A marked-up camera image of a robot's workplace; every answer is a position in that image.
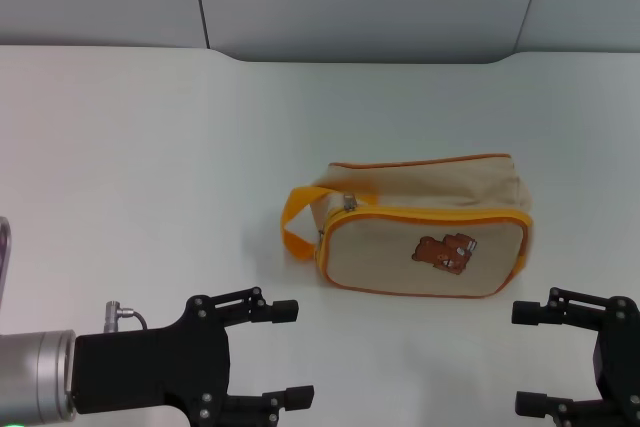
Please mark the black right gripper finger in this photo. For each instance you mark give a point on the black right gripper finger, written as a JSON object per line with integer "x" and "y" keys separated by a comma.
{"x": 530, "y": 313}
{"x": 532, "y": 403}

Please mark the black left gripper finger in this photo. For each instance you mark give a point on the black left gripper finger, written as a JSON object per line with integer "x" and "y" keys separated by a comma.
{"x": 282, "y": 311}
{"x": 295, "y": 397}

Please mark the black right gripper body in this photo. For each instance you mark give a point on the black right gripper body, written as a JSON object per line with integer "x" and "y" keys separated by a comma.
{"x": 620, "y": 362}

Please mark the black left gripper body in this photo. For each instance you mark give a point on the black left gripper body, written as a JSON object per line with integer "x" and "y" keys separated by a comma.
{"x": 150, "y": 367}

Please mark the beige orange-trimmed food bag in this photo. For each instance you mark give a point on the beige orange-trimmed food bag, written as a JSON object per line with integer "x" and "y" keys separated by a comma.
{"x": 400, "y": 252}

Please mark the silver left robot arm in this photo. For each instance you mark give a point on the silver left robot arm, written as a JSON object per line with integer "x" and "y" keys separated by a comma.
{"x": 35, "y": 372}

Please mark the metal zipper pull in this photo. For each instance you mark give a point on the metal zipper pull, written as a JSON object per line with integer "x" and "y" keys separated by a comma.
{"x": 349, "y": 202}

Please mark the grey rounded device edge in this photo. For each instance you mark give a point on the grey rounded device edge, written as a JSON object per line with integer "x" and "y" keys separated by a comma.
{"x": 4, "y": 257}

